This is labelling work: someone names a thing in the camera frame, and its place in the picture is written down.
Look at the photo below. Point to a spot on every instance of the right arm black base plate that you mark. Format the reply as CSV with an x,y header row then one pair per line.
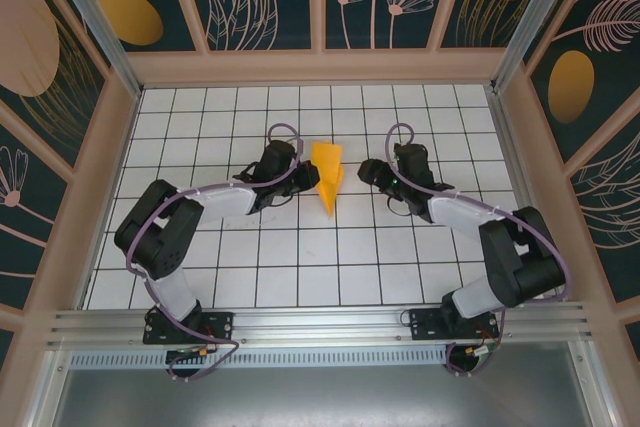
x,y
425,327

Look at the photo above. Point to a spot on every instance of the long aluminium mounting rail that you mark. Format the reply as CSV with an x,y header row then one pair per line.
x,y
320,324

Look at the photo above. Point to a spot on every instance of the grey sheet metal shelf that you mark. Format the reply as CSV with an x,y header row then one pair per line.
x,y
320,397

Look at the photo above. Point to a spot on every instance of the small black controller board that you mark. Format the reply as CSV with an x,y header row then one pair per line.
x,y
475,351
187,353

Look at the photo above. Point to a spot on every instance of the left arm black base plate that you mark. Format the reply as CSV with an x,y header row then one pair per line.
x,y
220,327

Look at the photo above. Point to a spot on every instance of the orange cloth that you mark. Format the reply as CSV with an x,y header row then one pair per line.
x,y
327,172

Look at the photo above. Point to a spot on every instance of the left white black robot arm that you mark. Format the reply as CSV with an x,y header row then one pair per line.
x,y
225,204

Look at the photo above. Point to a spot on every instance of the aluminium side rail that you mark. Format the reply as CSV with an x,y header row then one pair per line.
x,y
520,187

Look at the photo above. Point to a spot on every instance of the aluminium corner post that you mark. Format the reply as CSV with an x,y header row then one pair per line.
x,y
100,32
530,17

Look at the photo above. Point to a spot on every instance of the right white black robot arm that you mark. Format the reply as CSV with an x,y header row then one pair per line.
x,y
520,267

